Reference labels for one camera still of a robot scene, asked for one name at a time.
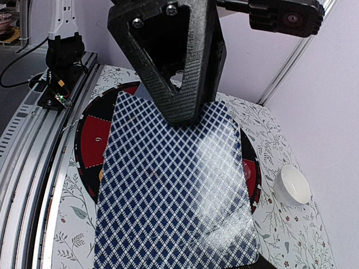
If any dealt blue playing cards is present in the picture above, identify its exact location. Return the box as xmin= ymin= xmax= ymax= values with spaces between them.
xmin=135 ymin=83 xmax=152 ymax=101

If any round red black poker mat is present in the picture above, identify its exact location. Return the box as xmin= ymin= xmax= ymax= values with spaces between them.
xmin=74 ymin=81 xmax=261 ymax=212

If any white ceramic bowl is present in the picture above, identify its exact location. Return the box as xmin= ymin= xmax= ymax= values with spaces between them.
xmin=274 ymin=165 xmax=311 ymax=207

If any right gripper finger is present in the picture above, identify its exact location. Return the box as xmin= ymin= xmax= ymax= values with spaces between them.
xmin=107 ymin=1 xmax=227 ymax=126

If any orange big blind button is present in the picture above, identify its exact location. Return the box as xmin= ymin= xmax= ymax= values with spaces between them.
xmin=99 ymin=169 xmax=103 ymax=182

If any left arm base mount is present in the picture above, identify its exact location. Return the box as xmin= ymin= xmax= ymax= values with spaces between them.
xmin=29 ymin=63 xmax=89 ymax=112

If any front aluminium rail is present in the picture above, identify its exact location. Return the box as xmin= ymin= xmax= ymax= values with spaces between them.
xmin=1 ymin=52 xmax=100 ymax=268

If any left aluminium frame post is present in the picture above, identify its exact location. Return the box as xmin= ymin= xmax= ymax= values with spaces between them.
xmin=256 ymin=0 xmax=334 ymax=106

